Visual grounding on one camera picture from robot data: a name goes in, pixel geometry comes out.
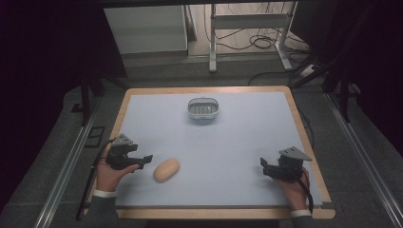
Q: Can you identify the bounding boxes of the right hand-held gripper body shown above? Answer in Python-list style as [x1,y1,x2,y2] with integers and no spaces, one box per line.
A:
[268,145,314,183]

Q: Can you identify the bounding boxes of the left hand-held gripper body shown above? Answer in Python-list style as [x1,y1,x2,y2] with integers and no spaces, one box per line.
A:
[106,133,140,171]

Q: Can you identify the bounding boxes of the tan bread roll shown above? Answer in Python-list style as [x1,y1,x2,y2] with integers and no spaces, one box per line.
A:
[153,158,182,184]

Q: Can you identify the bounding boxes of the grey soap dish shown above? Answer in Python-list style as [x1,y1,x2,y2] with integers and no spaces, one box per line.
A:
[186,96,221,121]

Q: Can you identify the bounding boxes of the person's left hand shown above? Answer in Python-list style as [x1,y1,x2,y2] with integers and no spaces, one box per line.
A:
[95,157,141,193]

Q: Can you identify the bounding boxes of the person's right hand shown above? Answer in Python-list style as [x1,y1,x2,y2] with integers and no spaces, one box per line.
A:
[273,168,311,212]

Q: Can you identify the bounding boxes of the white table mat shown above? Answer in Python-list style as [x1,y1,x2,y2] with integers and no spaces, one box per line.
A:
[115,91,324,209]

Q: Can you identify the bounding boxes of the black metal stand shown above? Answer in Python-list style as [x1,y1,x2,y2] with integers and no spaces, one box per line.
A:
[289,6,378,124]
[69,53,131,127]

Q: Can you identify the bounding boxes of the white power strip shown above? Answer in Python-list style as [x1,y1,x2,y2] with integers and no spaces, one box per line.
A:
[298,64,318,79]

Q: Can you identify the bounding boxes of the white board panel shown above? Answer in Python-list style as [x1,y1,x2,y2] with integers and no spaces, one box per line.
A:
[103,4,189,55]

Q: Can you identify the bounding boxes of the black floor bracket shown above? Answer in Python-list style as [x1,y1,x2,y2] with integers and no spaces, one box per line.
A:
[84,125,106,148]

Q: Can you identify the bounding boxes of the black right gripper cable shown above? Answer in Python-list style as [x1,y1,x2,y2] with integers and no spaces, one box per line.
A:
[297,167,315,215]

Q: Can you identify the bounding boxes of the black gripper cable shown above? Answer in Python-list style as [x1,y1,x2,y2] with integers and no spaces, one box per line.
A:
[297,167,315,215]
[75,138,116,221]

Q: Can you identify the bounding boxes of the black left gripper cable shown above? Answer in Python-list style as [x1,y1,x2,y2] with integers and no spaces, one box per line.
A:
[75,138,116,221]

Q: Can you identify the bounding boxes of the aluminium rail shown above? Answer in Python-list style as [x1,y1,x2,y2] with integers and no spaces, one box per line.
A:
[32,94,104,228]
[325,92,403,228]

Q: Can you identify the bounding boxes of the black floor cables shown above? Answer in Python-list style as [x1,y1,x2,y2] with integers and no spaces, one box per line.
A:
[202,2,313,86]

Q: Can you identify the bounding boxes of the white metal desk frame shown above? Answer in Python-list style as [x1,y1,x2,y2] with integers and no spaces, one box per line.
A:
[207,1,299,74]

